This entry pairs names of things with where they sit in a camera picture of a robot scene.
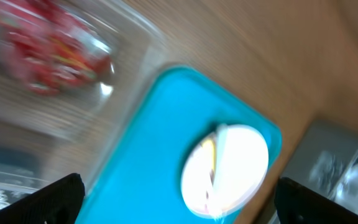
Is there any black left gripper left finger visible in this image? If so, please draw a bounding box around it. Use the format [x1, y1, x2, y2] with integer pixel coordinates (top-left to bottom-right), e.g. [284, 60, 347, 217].
[0, 173, 85, 224]

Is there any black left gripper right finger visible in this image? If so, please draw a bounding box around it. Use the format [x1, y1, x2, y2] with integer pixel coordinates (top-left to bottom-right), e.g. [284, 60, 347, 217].
[274, 177, 358, 224]

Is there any pink round plate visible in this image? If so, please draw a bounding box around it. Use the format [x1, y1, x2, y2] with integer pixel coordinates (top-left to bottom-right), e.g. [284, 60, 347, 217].
[181, 124, 269, 219]

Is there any yellow plastic spoon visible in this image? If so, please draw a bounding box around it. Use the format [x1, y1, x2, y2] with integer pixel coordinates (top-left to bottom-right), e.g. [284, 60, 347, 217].
[201, 137, 216, 175]

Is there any large red snack wrapper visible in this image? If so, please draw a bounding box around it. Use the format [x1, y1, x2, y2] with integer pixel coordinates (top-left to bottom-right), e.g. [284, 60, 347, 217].
[0, 0, 112, 95]

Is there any black food waste tray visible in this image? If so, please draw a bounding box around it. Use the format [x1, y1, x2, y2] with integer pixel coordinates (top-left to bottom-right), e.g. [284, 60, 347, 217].
[0, 147, 49, 204]

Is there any grey plastic dishwasher rack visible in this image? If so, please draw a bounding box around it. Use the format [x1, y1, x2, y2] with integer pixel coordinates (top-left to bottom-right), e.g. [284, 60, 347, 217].
[259, 119, 358, 224]

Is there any clear plastic waste bin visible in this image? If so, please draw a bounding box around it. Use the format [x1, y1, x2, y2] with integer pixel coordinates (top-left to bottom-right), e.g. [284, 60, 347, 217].
[0, 1, 165, 193]

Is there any teal plastic serving tray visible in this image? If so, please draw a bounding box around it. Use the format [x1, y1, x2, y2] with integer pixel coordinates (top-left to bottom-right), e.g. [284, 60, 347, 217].
[77, 67, 282, 224]

